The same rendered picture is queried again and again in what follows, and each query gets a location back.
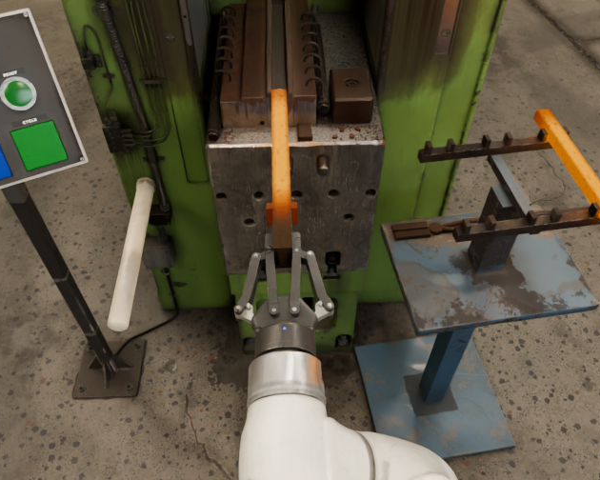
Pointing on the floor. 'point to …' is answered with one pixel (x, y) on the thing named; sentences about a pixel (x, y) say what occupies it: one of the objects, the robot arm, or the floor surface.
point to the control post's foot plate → (104, 390)
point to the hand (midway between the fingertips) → (282, 234)
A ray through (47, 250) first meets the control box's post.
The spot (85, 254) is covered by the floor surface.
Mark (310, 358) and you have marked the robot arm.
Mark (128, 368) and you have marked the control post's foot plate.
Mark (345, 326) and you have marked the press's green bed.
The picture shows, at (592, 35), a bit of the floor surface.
